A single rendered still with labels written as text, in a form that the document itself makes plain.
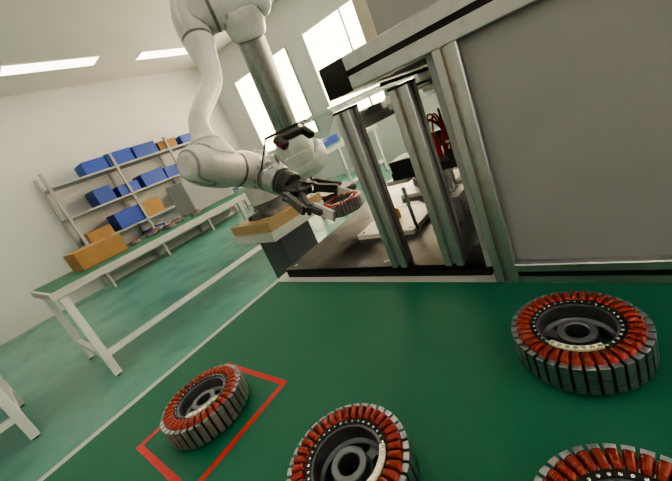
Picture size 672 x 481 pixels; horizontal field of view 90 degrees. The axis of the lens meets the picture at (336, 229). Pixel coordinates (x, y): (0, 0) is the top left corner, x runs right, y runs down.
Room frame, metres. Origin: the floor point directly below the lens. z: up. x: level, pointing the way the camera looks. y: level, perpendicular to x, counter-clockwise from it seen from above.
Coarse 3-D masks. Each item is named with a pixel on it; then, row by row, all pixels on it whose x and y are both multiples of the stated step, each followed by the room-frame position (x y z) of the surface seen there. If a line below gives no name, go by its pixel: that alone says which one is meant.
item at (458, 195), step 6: (462, 186) 0.65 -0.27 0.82; (450, 192) 0.65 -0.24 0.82; (456, 192) 0.63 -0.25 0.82; (462, 192) 0.63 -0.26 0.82; (456, 198) 0.61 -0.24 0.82; (462, 198) 0.62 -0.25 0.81; (456, 204) 0.62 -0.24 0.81; (462, 204) 0.62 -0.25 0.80; (468, 204) 0.64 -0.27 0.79; (456, 210) 0.62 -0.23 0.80; (462, 210) 0.61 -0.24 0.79; (468, 210) 0.63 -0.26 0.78; (462, 216) 0.61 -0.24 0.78
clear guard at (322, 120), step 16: (400, 80) 0.59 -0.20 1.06; (352, 96) 0.54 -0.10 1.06; (368, 96) 0.72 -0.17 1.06; (320, 112) 0.58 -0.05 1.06; (288, 128) 0.64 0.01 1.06; (304, 128) 0.78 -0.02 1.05; (320, 128) 0.84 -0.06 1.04; (272, 144) 0.71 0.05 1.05; (288, 144) 0.76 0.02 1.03; (304, 144) 0.81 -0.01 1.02; (272, 160) 0.74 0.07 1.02
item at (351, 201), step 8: (352, 192) 0.88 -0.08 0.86; (360, 192) 0.85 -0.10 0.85; (328, 200) 0.89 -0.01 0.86; (336, 200) 0.89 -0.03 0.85; (344, 200) 0.82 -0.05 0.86; (352, 200) 0.82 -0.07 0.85; (360, 200) 0.83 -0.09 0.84; (336, 208) 0.81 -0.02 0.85; (344, 208) 0.81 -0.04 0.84; (352, 208) 0.81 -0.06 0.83; (336, 216) 0.82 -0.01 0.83
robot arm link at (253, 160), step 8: (240, 152) 0.99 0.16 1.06; (248, 152) 1.03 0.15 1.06; (248, 160) 0.98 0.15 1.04; (256, 160) 1.00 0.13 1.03; (248, 168) 0.97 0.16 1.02; (256, 168) 0.99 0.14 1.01; (248, 176) 0.97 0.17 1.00; (256, 176) 0.99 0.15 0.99; (248, 184) 0.99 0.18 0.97; (256, 184) 1.00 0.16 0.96
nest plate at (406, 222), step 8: (400, 208) 0.81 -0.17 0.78; (416, 208) 0.76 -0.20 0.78; (424, 208) 0.74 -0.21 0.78; (408, 216) 0.73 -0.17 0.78; (416, 216) 0.71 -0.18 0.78; (424, 216) 0.69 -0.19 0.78; (408, 224) 0.69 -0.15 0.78; (368, 232) 0.74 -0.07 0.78; (376, 232) 0.72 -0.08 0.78; (408, 232) 0.66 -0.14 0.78
